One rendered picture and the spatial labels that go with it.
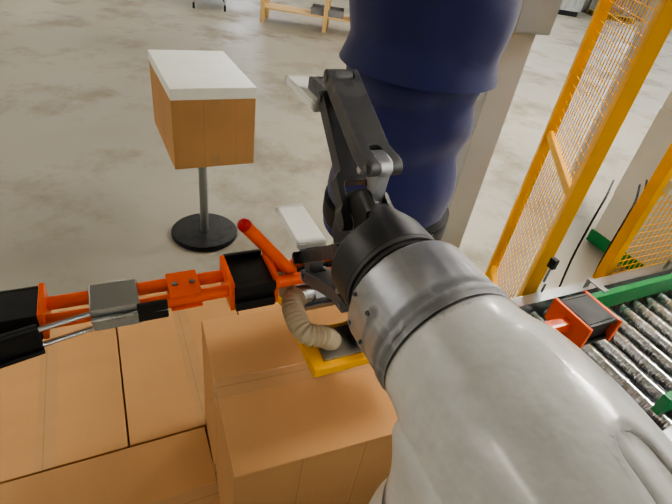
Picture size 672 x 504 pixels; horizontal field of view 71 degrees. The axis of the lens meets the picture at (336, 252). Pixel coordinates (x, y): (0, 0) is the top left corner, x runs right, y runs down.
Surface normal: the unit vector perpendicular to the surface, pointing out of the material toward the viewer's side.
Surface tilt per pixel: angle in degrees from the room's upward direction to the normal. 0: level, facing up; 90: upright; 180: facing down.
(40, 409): 0
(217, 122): 90
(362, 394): 0
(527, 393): 24
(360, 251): 49
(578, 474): 29
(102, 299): 0
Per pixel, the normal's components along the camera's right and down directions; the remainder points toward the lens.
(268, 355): 0.14, -0.79
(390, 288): -0.56, -0.45
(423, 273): -0.15, -0.71
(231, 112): 0.43, 0.58
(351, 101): 0.30, -0.45
